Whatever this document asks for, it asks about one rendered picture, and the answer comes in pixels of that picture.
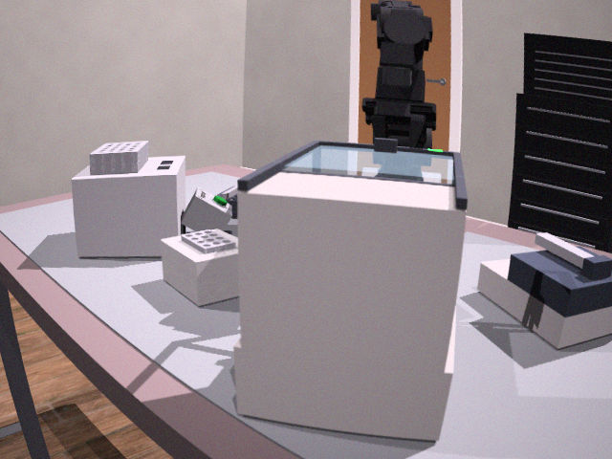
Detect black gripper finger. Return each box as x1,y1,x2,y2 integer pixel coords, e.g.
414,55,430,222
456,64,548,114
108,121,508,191
408,118,426,148
370,115,389,139

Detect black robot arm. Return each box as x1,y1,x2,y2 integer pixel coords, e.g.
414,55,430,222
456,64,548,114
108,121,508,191
371,0,433,102

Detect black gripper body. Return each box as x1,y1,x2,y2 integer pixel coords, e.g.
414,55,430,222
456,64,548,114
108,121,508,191
362,98,436,137

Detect light grey bench mat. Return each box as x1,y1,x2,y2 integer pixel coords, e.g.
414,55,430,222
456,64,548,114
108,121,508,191
0,199,612,459

